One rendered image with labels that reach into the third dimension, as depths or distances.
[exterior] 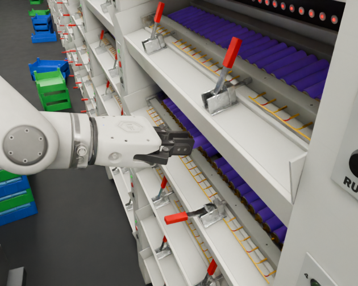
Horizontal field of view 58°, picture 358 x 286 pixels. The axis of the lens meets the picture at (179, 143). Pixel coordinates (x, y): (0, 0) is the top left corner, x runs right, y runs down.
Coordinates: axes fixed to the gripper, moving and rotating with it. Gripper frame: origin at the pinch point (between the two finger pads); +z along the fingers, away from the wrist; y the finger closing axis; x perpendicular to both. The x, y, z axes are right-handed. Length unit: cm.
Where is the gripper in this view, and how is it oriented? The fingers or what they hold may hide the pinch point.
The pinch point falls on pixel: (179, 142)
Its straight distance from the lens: 56.7
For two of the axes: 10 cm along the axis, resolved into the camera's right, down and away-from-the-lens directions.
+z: 9.0, 0.2, 4.4
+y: -3.7, -5.0, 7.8
